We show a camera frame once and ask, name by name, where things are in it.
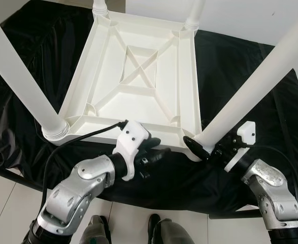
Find grey robot foot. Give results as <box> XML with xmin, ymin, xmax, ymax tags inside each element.
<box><xmin>80</xmin><ymin>215</ymin><xmax>111</xmax><ymax>244</ymax></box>
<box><xmin>148</xmin><ymin>213</ymin><xmax>195</xmax><ymax>244</ymax></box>

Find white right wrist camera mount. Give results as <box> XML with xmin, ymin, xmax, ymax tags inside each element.
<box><xmin>225</xmin><ymin>121</ymin><xmax>256</xmax><ymax>172</ymax></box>

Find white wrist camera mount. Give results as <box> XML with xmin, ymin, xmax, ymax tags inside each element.
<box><xmin>225</xmin><ymin>121</ymin><xmax>256</xmax><ymax>172</ymax></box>
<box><xmin>112</xmin><ymin>120</ymin><xmax>152</xmax><ymax>181</ymax></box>

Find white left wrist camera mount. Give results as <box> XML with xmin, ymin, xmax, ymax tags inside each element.
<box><xmin>112</xmin><ymin>120</ymin><xmax>152</xmax><ymax>181</ymax></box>

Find grey right robot foot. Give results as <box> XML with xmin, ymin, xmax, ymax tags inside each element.
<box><xmin>148</xmin><ymin>213</ymin><xmax>195</xmax><ymax>244</ymax></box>

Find white plastic children table top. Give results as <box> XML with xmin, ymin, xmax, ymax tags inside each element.
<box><xmin>42</xmin><ymin>10</ymin><xmax>204</xmax><ymax>162</ymax></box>

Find grey left robot foot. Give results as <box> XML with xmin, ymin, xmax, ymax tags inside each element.
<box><xmin>80</xmin><ymin>215</ymin><xmax>111</xmax><ymax>244</ymax></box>

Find white plastic table leg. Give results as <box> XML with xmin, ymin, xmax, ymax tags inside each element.
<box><xmin>194</xmin><ymin>13</ymin><xmax>298</xmax><ymax>150</ymax></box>
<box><xmin>184</xmin><ymin>0</ymin><xmax>207</xmax><ymax>30</ymax></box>
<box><xmin>0</xmin><ymin>5</ymin><xmax>71</xmax><ymax>142</ymax></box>
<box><xmin>92</xmin><ymin>0</ymin><xmax>110</xmax><ymax>16</ymax></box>

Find black table cloth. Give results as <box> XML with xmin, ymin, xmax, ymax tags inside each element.
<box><xmin>0</xmin><ymin>0</ymin><xmax>298</xmax><ymax>214</ymax></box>

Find black metal table bar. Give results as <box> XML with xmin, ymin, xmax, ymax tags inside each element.
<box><xmin>209</xmin><ymin>209</ymin><xmax>263</xmax><ymax>220</ymax></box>
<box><xmin>0</xmin><ymin>168</ymin><xmax>43</xmax><ymax>193</ymax></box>

